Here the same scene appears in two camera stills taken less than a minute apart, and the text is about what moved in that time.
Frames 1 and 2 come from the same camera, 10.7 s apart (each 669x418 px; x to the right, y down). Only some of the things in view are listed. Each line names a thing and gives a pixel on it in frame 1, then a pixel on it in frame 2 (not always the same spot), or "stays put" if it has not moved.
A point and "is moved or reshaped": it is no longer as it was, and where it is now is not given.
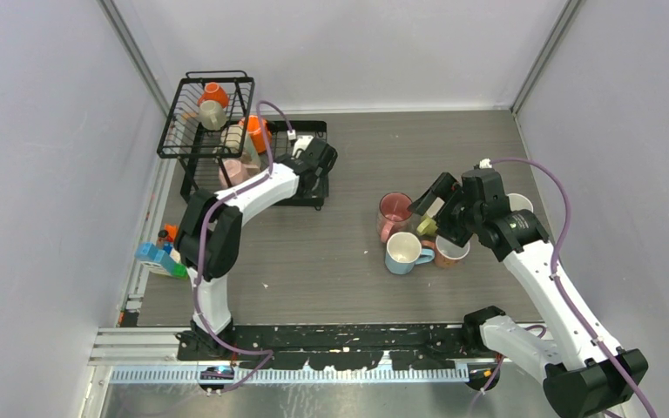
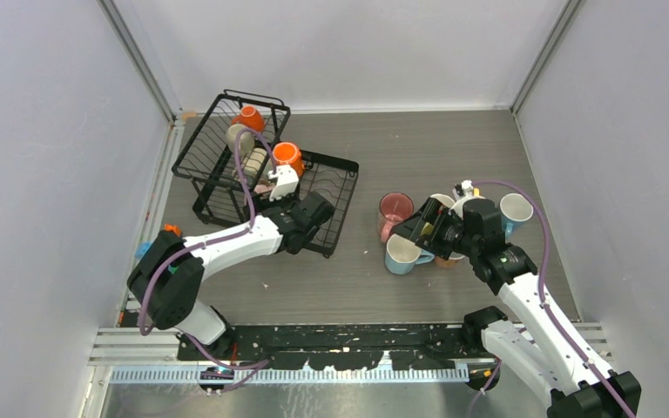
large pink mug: x=393 y=215 stays put
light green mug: x=428 y=225 stays put
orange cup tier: x=256 y=132 is moved or reshaped
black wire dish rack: x=209 y=124 is moved or reshaped
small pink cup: x=448 y=254 stays put
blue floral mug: x=519 y=202 stays put
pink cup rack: x=237 y=172 is moved or reshaped
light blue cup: x=403 y=251 stays put
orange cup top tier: x=212 y=91 → x=249 y=117
